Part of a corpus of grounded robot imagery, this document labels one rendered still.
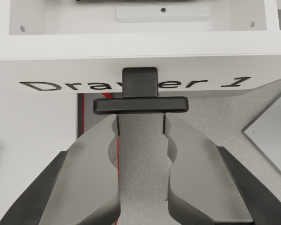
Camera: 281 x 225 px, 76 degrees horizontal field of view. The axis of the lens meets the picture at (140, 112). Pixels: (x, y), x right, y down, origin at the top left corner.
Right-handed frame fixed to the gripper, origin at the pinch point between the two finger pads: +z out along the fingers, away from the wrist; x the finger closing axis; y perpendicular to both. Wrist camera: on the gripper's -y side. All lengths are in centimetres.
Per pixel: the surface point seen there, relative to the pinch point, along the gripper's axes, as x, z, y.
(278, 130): 78, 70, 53
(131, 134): -5, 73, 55
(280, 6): 18.8, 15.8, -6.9
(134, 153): -3, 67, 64
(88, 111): -11.2, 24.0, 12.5
